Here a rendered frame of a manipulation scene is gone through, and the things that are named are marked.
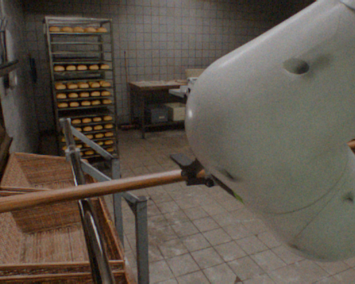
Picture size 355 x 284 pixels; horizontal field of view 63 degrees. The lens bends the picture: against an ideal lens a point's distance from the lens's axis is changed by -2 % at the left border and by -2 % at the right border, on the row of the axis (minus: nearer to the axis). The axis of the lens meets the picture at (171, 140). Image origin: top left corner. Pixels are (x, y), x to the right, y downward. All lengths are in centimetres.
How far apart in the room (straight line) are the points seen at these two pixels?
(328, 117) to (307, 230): 11
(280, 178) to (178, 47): 586
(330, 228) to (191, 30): 596
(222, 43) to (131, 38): 192
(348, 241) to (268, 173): 11
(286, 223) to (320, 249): 4
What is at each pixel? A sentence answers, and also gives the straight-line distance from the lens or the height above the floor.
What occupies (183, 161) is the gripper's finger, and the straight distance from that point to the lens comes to 58.
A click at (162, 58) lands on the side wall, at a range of 592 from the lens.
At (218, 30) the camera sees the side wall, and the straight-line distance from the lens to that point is 644.
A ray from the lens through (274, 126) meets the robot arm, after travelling 19.
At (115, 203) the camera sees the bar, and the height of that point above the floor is 69.
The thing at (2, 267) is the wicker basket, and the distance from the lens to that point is 113.
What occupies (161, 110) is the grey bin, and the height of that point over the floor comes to 44.
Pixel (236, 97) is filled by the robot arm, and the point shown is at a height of 145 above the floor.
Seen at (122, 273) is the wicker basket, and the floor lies 73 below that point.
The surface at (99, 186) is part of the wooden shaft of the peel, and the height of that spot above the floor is 120.
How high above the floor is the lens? 148
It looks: 17 degrees down
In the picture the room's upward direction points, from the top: straight up
